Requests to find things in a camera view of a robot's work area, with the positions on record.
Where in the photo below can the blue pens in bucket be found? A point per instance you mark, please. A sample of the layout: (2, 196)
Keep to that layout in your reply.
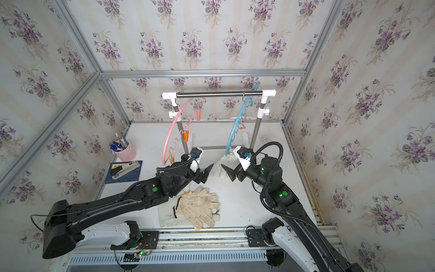
(119, 144)

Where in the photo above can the tan plastic clothespin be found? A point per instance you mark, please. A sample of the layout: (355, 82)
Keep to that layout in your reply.
(171, 159)

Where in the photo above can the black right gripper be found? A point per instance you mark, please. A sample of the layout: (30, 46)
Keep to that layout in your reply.
(241, 173)

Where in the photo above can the salmon plastic clothespin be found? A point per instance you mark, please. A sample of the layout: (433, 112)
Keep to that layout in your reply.
(198, 114)

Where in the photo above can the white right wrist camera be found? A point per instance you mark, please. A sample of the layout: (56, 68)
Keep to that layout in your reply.
(243, 156)

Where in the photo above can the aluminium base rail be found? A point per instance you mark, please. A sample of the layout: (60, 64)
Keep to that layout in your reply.
(185, 246)

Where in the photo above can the pink wavy hanger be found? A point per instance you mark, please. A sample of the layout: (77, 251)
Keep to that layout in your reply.
(176, 115)

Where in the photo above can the blue wavy hanger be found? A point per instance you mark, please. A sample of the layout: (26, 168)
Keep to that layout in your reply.
(237, 123)

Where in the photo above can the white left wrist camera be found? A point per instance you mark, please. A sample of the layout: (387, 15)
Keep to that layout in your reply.
(195, 155)

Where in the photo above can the grey white stapler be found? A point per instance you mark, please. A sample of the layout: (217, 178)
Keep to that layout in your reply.
(120, 170)

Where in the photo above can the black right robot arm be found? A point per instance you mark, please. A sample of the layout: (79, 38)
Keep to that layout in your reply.
(291, 228)

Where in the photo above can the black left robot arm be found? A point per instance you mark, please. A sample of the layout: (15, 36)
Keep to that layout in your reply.
(65, 222)

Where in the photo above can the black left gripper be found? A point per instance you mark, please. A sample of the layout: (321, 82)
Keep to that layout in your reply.
(200, 177)

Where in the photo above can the small circuit board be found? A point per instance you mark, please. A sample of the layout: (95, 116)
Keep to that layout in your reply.
(135, 257)

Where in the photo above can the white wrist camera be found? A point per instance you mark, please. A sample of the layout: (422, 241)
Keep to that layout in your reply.
(195, 155)
(243, 156)

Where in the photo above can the pink metal pen bucket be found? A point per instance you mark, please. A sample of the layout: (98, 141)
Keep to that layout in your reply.
(127, 155)

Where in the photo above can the beige glove black cuff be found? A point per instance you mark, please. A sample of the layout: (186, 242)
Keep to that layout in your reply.
(198, 207)

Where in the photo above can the orange plastic clothespin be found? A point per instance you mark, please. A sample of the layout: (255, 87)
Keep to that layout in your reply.
(186, 135)

